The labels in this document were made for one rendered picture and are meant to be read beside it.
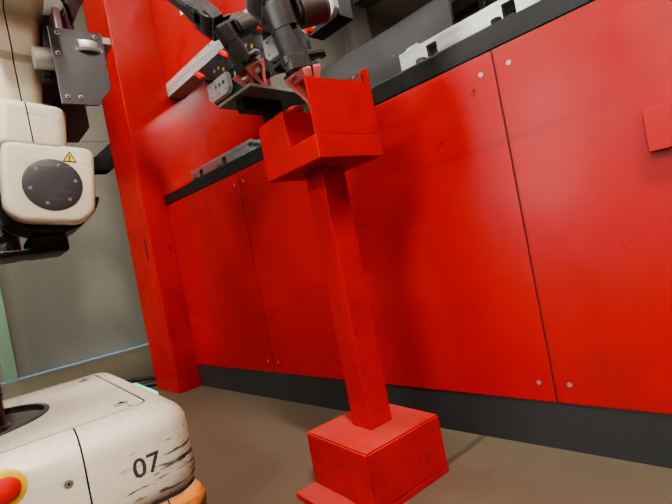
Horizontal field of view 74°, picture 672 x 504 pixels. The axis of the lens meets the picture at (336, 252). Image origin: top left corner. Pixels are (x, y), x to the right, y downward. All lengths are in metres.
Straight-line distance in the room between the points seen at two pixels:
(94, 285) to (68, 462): 3.40
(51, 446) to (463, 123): 0.97
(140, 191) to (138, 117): 0.34
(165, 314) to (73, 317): 2.13
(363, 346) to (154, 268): 1.36
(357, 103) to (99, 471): 0.79
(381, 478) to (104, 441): 0.48
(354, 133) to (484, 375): 0.61
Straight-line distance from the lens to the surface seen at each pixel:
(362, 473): 0.91
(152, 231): 2.13
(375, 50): 2.09
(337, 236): 0.90
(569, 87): 0.97
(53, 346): 4.18
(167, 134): 2.28
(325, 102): 0.88
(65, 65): 1.14
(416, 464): 0.97
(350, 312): 0.91
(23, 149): 1.08
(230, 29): 1.49
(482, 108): 1.03
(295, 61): 0.90
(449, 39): 1.24
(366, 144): 0.91
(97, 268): 4.23
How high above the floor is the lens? 0.49
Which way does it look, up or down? level
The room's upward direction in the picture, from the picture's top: 11 degrees counter-clockwise
